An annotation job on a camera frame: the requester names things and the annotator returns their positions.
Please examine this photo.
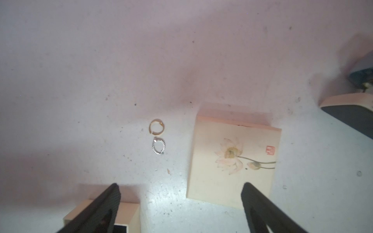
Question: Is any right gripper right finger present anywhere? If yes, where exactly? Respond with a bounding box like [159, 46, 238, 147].
[241, 183, 306, 233]

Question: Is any gold ring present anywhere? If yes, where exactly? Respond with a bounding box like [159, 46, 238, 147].
[149, 118, 166, 136]

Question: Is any silver beaded ring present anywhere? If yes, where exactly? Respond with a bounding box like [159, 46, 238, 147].
[152, 136, 166, 155]

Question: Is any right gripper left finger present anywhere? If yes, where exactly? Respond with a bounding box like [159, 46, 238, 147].
[58, 183, 121, 233]

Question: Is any grey stapler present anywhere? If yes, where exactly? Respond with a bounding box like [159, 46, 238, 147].
[319, 50, 373, 140]

